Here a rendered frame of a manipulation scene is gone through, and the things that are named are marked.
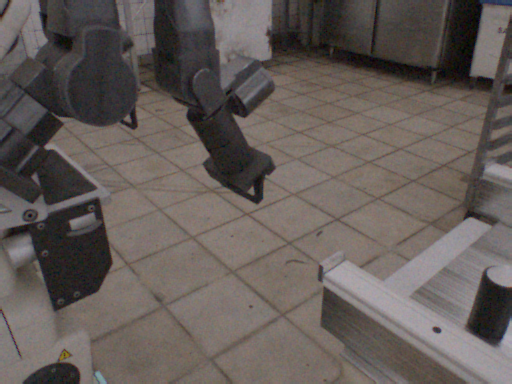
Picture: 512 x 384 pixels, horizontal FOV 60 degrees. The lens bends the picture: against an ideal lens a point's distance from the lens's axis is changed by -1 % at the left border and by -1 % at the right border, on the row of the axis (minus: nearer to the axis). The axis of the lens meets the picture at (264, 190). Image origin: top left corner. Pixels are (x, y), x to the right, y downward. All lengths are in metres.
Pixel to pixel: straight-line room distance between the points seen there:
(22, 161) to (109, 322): 1.23
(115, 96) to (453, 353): 0.38
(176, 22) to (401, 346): 0.40
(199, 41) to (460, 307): 0.40
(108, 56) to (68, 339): 0.50
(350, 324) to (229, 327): 1.21
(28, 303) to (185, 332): 0.88
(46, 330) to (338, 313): 0.52
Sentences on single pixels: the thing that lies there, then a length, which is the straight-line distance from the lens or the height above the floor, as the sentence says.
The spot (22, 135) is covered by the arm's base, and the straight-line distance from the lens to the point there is 0.48.
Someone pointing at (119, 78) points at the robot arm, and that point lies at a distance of 0.49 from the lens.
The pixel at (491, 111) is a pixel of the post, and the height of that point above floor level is 0.56.
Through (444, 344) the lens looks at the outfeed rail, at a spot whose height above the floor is 0.90.
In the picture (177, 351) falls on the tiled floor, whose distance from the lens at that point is 1.54.
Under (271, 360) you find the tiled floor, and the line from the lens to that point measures 1.49.
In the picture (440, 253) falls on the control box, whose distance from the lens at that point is 0.54.
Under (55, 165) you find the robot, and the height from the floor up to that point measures 0.81.
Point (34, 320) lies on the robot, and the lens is 0.78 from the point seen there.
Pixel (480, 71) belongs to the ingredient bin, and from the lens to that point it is 4.34.
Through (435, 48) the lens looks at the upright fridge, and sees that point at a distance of 4.21.
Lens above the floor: 1.14
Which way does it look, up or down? 29 degrees down
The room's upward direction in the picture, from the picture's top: straight up
